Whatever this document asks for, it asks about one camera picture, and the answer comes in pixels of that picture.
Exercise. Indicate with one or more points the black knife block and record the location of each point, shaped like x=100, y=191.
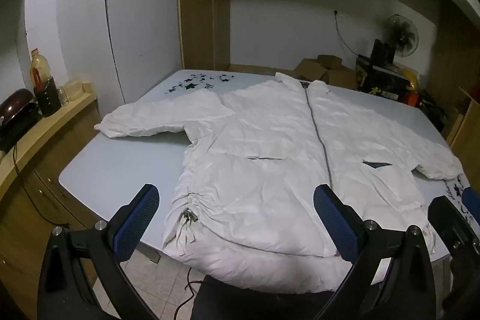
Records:
x=47, y=98

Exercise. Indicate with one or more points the white glossy cabinet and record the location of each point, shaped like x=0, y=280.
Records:
x=86, y=24

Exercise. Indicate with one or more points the dark round cooker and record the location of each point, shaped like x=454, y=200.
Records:
x=17, y=110

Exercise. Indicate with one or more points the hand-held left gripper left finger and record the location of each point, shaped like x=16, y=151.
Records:
x=138, y=220

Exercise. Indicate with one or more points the red container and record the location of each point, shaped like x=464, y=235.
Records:
x=412, y=98

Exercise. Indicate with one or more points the black printed box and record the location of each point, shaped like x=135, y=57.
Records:
x=378, y=84

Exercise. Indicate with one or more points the brown wooden panel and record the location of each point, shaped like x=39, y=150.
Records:
x=467, y=132

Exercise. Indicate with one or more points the orange oil bottle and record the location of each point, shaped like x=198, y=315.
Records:
x=40, y=67

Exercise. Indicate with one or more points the electric fan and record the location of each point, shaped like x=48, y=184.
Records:
x=403, y=33

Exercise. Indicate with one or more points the small white cup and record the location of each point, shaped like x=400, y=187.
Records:
x=87, y=86

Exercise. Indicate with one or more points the white puffer jacket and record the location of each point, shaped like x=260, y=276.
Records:
x=262, y=140

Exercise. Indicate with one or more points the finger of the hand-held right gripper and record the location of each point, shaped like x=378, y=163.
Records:
x=472, y=198
x=452, y=220

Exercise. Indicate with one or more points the yellow round object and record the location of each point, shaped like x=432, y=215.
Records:
x=410, y=78

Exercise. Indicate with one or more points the wooden counter cabinet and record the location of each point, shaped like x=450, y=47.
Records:
x=33, y=188

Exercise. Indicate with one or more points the black stand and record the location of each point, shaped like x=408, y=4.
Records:
x=383, y=52

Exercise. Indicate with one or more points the wooden wardrobe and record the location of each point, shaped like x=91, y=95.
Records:
x=198, y=5

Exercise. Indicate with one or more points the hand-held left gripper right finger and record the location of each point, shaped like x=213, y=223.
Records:
x=336, y=226

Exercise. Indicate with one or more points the open cardboard box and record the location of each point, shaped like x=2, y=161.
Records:
x=317, y=74

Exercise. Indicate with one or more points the small glass jar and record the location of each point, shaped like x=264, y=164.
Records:
x=62, y=97

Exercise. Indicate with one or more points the person's dark pants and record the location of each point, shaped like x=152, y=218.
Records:
x=243, y=305

